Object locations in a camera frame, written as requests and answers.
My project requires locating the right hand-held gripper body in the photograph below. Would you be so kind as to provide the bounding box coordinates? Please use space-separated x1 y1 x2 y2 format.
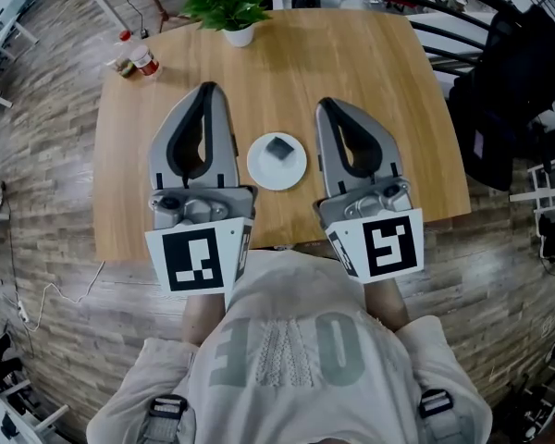
314 178 426 286

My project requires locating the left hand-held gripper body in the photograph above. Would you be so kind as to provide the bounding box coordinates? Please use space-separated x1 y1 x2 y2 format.
144 185 259 307

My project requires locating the white round plate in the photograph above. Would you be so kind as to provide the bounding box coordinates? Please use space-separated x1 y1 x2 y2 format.
246 130 309 191

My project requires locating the small dark grey item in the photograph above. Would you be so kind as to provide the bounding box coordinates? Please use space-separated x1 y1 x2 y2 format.
265 137 295 162

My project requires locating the person's right forearm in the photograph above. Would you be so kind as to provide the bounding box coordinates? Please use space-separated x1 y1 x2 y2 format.
364 277 411 333

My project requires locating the person's left forearm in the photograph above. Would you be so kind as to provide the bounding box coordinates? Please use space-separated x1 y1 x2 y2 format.
181 290 227 347

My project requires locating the jar with red label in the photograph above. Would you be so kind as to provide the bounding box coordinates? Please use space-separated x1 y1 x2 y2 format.
129 45 161 79

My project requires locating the clear bottle with red cap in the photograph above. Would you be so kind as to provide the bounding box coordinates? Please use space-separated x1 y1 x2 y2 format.
105 30 138 80

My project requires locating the black jacket on chair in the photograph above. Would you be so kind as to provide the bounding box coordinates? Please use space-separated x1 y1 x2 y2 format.
445 3 555 192

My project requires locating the black metal railing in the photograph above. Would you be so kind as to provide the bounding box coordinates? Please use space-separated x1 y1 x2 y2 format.
263 0 555 71

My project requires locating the person's light printed shirt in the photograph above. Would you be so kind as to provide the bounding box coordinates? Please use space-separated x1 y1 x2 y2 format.
86 249 494 444

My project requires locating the green plant in white pot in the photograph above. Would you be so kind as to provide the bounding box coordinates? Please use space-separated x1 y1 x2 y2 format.
179 0 273 48

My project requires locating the white metal rack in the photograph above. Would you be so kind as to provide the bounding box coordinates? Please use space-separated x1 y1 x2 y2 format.
509 154 555 213

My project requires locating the white desk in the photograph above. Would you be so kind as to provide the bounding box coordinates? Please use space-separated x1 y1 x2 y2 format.
0 0 41 110

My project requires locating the white floor cable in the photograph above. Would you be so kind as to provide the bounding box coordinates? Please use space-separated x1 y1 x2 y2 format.
17 258 106 333

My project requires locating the thin black floor cable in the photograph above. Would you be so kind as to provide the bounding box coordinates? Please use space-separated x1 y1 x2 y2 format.
108 0 150 39

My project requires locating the grey harness strap with buckle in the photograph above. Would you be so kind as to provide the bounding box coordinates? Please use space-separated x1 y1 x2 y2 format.
417 388 460 444
141 394 190 444

